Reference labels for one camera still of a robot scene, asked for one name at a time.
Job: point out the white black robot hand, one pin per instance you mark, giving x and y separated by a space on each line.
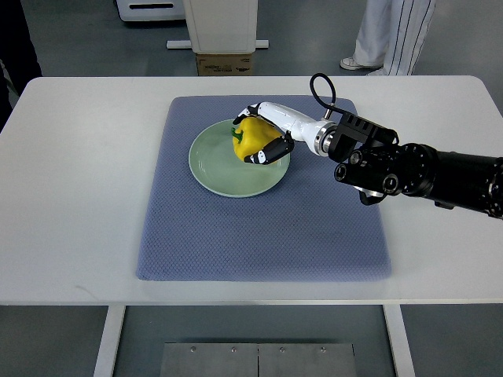
294 126

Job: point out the white pedestal column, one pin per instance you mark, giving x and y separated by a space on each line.
221 27

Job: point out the white table leg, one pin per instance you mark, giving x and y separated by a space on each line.
401 355
109 344

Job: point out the light green plate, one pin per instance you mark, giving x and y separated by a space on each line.
215 166

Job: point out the blue quilted mat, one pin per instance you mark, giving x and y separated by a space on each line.
307 228

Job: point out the person in striped trousers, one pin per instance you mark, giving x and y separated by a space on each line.
391 37

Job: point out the person in dark clothes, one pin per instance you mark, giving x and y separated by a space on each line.
18 54

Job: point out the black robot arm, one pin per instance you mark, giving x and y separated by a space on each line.
370 158

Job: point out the cardboard box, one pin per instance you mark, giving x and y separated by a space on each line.
224 64

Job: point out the yellow bell pepper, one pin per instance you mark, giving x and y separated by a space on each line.
251 136

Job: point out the left white table leg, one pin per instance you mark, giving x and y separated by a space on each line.
109 344

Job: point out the white machine base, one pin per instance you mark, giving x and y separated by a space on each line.
150 10

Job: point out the right white table leg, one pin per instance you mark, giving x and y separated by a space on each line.
401 355

